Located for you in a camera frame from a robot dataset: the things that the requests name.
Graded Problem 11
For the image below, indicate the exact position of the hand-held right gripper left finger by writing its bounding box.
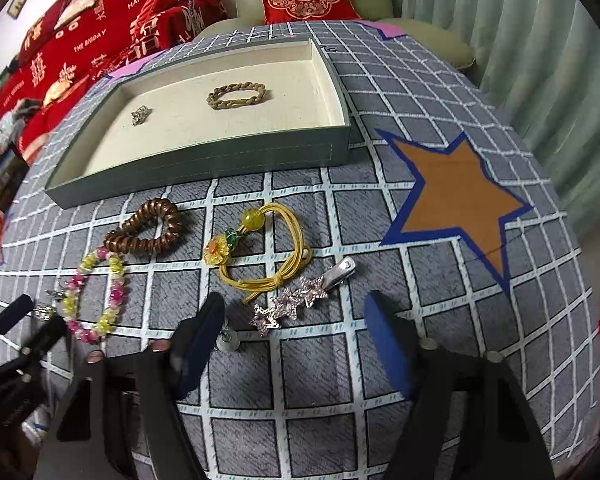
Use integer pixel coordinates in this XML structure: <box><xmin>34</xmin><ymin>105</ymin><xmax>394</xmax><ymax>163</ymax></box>
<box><xmin>32</xmin><ymin>291</ymin><xmax>226</xmax><ymax>480</ymax></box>

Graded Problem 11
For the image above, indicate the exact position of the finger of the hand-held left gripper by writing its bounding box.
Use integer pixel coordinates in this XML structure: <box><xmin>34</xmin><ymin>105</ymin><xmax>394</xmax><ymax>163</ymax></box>
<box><xmin>0</xmin><ymin>294</ymin><xmax>35</xmax><ymax>341</ymax></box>
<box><xmin>20</xmin><ymin>314</ymin><xmax>81</xmax><ymax>361</ymax></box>

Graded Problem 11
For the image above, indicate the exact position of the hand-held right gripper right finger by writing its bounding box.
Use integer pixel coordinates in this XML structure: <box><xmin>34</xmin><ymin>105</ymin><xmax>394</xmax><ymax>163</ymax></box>
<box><xmin>364</xmin><ymin>290</ymin><xmax>553</xmax><ymax>480</ymax></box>

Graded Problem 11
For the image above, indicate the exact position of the pink yellow bead bracelet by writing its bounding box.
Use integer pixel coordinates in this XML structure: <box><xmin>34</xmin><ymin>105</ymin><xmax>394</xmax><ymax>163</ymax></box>
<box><xmin>62</xmin><ymin>247</ymin><xmax>128</xmax><ymax>345</ymax></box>

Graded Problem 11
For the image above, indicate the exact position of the star rhinestone hair clip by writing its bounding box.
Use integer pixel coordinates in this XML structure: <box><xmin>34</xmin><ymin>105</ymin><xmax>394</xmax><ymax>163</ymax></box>
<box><xmin>249</xmin><ymin>256</ymin><xmax>358</xmax><ymax>337</ymax></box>

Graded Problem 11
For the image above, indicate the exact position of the brown spiral hair tie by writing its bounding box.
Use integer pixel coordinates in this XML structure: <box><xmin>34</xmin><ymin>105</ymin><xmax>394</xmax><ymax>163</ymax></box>
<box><xmin>103</xmin><ymin>199</ymin><xmax>185</xmax><ymax>261</ymax></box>

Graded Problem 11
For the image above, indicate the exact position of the yellow flower hair tie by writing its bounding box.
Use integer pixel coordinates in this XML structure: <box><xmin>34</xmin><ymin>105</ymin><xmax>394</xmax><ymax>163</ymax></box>
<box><xmin>203</xmin><ymin>202</ymin><xmax>313</xmax><ymax>295</ymax></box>

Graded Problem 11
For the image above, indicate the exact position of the grey-green jewelry tray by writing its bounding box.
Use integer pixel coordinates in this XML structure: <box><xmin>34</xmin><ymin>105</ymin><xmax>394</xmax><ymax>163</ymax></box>
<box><xmin>42</xmin><ymin>36</ymin><xmax>353</xmax><ymax>209</ymax></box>

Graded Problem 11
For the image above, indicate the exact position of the white stud earring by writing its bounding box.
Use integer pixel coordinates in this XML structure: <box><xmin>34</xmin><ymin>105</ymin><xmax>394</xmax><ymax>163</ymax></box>
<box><xmin>215</xmin><ymin>327</ymin><xmax>238</xmax><ymax>353</ymax></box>

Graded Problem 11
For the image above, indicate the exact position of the grey checkered tablecloth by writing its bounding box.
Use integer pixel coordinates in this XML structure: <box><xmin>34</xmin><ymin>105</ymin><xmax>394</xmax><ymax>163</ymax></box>
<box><xmin>0</xmin><ymin>20</ymin><xmax>596</xmax><ymax>480</ymax></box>

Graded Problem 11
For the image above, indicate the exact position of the dark printed box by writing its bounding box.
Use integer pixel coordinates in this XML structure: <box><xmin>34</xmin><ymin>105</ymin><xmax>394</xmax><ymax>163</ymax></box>
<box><xmin>0</xmin><ymin>144</ymin><xmax>31</xmax><ymax>207</ymax></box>

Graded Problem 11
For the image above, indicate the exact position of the brown star sticker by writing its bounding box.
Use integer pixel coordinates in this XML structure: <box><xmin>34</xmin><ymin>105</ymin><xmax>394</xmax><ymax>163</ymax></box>
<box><xmin>380</xmin><ymin>130</ymin><xmax>533</xmax><ymax>291</ymax></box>

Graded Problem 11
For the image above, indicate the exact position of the grey clothing pile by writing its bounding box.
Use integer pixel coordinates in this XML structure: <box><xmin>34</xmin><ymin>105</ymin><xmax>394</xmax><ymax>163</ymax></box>
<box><xmin>0</xmin><ymin>100</ymin><xmax>37</xmax><ymax>161</ymax></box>

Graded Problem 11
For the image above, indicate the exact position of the gold hair clip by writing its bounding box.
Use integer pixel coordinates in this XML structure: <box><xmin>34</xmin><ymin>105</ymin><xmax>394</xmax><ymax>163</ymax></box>
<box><xmin>206</xmin><ymin>82</ymin><xmax>272</xmax><ymax>109</ymax></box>

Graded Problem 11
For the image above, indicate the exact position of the pink star sticker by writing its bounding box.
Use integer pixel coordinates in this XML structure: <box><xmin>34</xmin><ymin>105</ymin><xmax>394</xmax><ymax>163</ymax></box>
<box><xmin>92</xmin><ymin>57</ymin><xmax>146</xmax><ymax>83</ymax></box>
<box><xmin>365</xmin><ymin>20</ymin><xmax>408</xmax><ymax>41</ymax></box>

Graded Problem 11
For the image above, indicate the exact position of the red pillow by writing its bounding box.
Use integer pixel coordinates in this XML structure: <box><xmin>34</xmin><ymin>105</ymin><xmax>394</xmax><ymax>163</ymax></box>
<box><xmin>20</xmin><ymin>0</ymin><xmax>73</xmax><ymax>51</ymax></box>

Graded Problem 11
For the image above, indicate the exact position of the pale green armchair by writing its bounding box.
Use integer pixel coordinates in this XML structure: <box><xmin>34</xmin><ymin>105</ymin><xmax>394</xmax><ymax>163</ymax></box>
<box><xmin>235</xmin><ymin>0</ymin><xmax>476</xmax><ymax>71</ymax></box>

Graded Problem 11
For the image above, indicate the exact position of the sofa with red cover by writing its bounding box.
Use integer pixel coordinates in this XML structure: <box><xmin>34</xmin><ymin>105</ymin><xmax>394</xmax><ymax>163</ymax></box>
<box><xmin>0</xmin><ymin>0</ymin><xmax>228</xmax><ymax>161</ymax></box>

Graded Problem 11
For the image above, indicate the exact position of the white green printed pillow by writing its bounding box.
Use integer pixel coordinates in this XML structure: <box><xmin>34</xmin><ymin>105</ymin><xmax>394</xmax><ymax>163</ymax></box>
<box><xmin>55</xmin><ymin>0</ymin><xmax>116</xmax><ymax>31</ymax></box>

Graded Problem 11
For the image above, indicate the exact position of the pale green curtain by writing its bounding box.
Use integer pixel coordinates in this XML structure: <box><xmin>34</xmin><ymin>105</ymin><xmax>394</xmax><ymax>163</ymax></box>
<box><xmin>380</xmin><ymin>0</ymin><xmax>600</xmax><ymax>261</ymax></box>

